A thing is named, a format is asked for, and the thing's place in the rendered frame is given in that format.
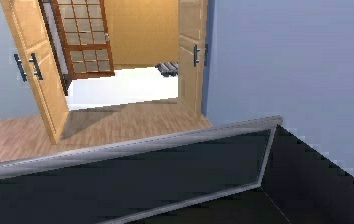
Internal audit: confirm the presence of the grey striped floor cloth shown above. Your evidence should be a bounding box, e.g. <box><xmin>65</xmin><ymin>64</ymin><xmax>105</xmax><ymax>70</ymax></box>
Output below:
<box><xmin>155</xmin><ymin>61</ymin><xmax>180</xmax><ymax>78</ymax></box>

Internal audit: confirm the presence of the light wooden room door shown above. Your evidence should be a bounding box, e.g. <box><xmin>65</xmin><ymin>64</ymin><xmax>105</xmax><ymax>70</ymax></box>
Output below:
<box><xmin>0</xmin><ymin>0</ymin><xmax>70</xmax><ymax>145</ymax></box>
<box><xmin>178</xmin><ymin>0</ymin><xmax>209</xmax><ymax>118</ymax></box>

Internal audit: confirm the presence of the brown glazed lattice door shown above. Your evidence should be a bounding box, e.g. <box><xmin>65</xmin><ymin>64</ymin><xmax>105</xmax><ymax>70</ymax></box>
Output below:
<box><xmin>50</xmin><ymin>0</ymin><xmax>116</xmax><ymax>80</ymax></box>

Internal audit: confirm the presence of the black bar door handle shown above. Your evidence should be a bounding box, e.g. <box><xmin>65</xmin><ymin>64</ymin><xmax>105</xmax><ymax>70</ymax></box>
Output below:
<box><xmin>13</xmin><ymin>53</ymin><xmax>29</xmax><ymax>83</ymax></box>
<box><xmin>193</xmin><ymin>44</ymin><xmax>202</xmax><ymax>68</ymax></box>
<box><xmin>28</xmin><ymin>52</ymin><xmax>44</xmax><ymax>81</ymax></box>

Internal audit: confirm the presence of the black cabinet with grey frame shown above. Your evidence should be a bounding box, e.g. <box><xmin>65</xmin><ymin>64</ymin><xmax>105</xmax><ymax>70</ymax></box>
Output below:
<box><xmin>0</xmin><ymin>115</ymin><xmax>354</xmax><ymax>224</ymax></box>

